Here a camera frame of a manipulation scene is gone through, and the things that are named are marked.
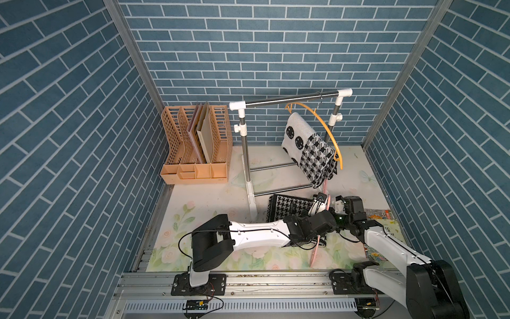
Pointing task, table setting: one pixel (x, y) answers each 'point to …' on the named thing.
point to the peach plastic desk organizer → (181, 165)
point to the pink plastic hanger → (325, 182)
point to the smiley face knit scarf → (315, 159)
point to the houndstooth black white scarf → (280, 206)
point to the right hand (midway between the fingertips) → (316, 216)
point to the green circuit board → (196, 304)
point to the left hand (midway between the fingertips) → (329, 221)
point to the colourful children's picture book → (387, 218)
